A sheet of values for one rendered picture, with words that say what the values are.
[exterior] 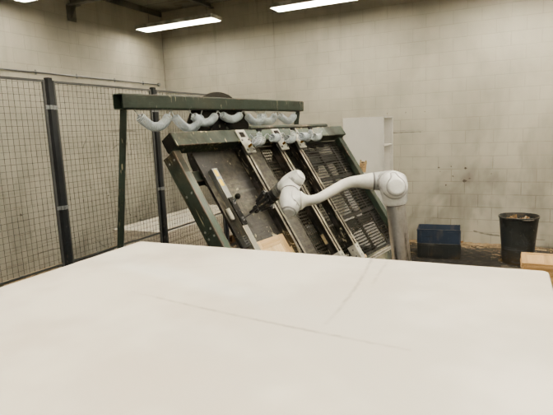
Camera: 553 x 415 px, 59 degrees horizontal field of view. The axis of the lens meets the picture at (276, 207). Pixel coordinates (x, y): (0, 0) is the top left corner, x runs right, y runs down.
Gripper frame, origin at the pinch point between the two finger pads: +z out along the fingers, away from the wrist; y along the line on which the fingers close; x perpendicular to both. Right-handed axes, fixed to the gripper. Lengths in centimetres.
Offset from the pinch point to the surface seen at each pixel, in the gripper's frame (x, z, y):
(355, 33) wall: 536, 49, -270
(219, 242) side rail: -27.1, 13.4, 9.7
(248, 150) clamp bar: 34, 6, -45
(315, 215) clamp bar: 76, 10, 13
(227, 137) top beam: 21, 6, -57
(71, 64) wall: 238, 360, -426
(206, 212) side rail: -26.6, 11.5, -9.2
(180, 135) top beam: -21, 7, -60
